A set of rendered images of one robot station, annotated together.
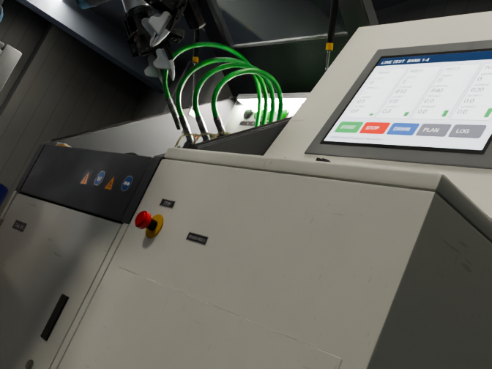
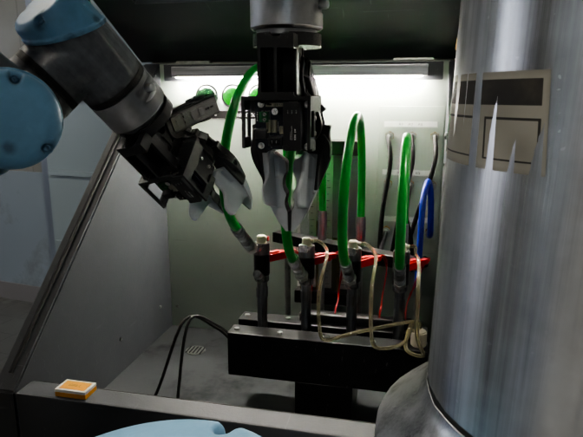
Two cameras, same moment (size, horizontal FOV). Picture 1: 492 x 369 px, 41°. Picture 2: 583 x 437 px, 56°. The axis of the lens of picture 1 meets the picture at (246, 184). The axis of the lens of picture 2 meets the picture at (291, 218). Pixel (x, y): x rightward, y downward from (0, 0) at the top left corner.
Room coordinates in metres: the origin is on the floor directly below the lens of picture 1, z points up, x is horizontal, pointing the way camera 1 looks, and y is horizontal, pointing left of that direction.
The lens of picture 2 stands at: (1.07, 0.75, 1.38)
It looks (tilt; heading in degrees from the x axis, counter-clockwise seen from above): 13 degrees down; 320
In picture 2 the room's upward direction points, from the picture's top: straight up
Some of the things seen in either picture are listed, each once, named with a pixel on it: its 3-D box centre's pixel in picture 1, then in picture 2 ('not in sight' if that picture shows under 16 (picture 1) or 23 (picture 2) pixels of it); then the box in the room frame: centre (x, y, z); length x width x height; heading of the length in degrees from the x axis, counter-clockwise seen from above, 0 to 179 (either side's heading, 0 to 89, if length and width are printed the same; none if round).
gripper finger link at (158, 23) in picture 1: (157, 25); (300, 193); (1.52, 0.36, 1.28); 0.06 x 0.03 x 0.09; 127
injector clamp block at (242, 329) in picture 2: not in sight; (327, 368); (1.72, 0.12, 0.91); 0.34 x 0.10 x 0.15; 37
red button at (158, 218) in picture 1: (147, 222); not in sight; (1.29, 0.15, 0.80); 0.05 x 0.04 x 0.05; 37
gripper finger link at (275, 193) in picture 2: (151, 27); (272, 192); (1.54, 0.38, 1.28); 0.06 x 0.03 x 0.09; 127
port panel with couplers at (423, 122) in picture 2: not in sight; (408, 182); (1.78, -0.16, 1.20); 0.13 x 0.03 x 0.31; 37
